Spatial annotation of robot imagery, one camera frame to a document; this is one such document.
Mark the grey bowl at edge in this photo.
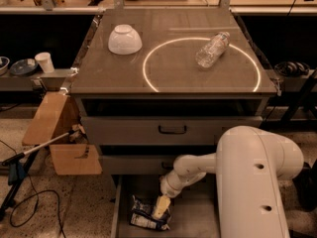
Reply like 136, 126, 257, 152
0, 57, 10, 76

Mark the reacher grabber tool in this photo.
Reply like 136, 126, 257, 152
0, 125, 85, 220

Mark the grey side shelf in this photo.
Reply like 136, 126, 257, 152
0, 69, 73, 91

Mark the clear plastic water bottle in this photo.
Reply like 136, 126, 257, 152
195, 32, 230, 68

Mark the blue chip bag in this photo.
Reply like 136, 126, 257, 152
130, 196, 171, 231

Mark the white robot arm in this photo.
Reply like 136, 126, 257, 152
160, 126, 304, 238

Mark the white upturned bowl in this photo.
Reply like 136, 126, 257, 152
108, 24, 143, 55

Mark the blue grey plate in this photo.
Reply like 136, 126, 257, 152
9, 59, 38, 76

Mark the coiled black cable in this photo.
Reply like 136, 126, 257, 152
273, 60, 311, 78

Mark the grey top drawer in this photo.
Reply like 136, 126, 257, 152
81, 98, 262, 146

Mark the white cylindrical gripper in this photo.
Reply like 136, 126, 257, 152
152, 172, 184, 219

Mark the white paper cup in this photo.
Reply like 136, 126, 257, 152
35, 53, 54, 73

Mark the grey drawer cabinet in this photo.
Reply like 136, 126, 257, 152
69, 7, 277, 190

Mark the grey middle drawer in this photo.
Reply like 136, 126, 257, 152
98, 145, 217, 176

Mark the grey open bottom drawer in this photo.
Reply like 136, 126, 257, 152
111, 175, 221, 238

